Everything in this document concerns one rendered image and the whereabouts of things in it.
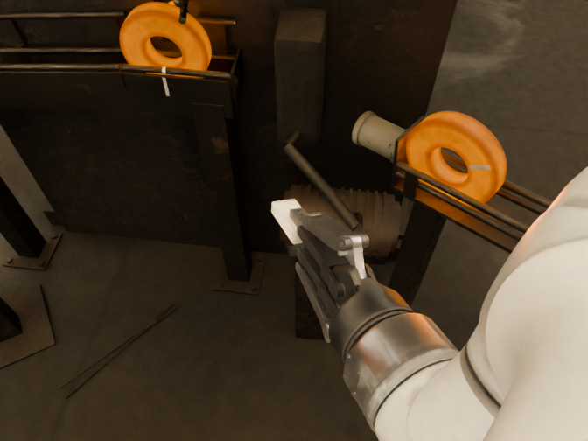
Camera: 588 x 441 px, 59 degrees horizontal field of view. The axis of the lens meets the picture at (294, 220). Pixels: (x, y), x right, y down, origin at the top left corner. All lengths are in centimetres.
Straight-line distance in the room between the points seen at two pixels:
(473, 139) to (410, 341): 41
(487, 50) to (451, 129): 158
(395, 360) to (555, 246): 17
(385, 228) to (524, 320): 71
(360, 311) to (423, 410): 11
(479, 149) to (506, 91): 140
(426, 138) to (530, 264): 56
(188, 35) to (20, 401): 99
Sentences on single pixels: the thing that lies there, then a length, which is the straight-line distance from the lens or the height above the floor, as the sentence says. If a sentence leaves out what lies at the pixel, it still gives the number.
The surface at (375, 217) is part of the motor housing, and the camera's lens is 95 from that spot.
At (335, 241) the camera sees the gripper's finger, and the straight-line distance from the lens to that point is 47.
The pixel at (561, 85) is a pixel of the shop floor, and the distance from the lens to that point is 227.
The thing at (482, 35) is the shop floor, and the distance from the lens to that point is 241.
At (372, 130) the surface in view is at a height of 69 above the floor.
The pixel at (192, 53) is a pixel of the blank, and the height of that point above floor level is 74.
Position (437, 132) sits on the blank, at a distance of 78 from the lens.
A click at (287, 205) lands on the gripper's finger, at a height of 81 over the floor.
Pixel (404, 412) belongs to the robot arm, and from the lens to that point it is 38.
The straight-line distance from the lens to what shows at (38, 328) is 155.
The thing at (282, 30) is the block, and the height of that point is 80.
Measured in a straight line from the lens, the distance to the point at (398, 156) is 83.
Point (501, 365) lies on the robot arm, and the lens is 28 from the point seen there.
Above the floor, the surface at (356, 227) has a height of 55.
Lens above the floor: 128
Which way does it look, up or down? 54 degrees down
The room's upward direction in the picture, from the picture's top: straight up
